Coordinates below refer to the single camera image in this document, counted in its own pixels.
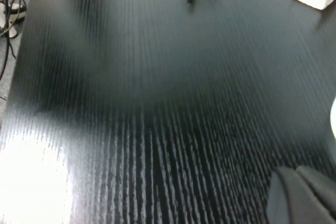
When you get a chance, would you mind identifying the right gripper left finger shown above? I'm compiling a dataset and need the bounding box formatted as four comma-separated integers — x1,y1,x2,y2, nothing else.
267,166,330,224

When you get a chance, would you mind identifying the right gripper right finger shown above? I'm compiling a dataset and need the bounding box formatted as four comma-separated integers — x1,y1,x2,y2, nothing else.
296,165,336,224

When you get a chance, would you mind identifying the white tape roll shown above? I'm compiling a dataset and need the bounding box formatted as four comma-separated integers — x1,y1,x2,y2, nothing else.
330,97,336,141

